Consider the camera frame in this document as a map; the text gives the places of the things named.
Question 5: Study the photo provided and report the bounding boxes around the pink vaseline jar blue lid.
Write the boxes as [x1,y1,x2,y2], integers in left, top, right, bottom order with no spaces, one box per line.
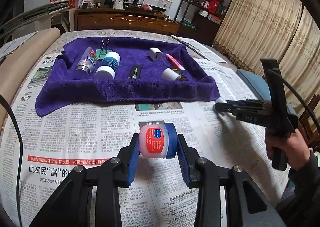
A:
[139,122,178,159]

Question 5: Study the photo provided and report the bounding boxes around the black Horizon case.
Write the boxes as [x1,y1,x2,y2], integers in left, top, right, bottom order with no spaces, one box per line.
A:
[128,64,142,80]

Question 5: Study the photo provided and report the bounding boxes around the right hand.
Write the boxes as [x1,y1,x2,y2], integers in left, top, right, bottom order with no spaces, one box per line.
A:
[265,128,311,171]

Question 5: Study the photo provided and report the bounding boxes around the teal chair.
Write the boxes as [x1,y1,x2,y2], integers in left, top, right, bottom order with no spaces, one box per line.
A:
[235,68,297,118]

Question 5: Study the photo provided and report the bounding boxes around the newspaper on table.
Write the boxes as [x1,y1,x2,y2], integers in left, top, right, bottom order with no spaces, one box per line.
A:
[1,53,288,226]

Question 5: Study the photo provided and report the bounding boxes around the purple towel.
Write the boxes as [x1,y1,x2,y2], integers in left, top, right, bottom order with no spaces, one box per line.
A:
[35,37,220,116]

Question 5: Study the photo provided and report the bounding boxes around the beige curtain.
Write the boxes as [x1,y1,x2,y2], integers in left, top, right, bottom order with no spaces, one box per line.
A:
[214,0,319,102]

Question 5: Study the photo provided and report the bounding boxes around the folded newspaper far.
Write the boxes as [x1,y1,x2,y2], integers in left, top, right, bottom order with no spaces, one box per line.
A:
[170,35,227,64]

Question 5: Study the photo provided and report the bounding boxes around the blue white cream bottle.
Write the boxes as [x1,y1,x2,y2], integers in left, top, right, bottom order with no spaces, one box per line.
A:
[94,51,120,80]

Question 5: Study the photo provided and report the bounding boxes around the pink white highlighter pen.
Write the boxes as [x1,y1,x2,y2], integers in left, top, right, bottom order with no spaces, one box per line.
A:
[166,53,185,72]

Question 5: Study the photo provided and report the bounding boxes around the clear hand sanitizer tube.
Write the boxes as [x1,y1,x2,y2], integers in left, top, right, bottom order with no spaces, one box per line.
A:
[75,47,97,75]

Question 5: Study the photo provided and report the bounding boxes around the white usb charger cube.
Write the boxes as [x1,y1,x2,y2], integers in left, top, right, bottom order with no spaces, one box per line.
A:
[148,47,163,61]

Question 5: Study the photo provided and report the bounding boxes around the green binder clip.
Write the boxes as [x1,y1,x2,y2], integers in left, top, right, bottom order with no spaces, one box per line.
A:
[95,38,109,61]

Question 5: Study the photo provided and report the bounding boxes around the dark metal shelf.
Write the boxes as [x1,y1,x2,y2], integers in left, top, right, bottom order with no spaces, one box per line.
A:
[174,0,232,46]

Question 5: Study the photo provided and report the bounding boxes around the wooden tv cabinet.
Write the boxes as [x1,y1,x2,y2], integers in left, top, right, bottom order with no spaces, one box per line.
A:
[74,8,180,35]

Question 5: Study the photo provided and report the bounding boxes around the stacked folded boards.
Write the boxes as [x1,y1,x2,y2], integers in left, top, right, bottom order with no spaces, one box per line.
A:
[1,0,70,34]

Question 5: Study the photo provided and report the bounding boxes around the black cable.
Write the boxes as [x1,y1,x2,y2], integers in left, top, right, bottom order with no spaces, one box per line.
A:
[0,94,24,227]

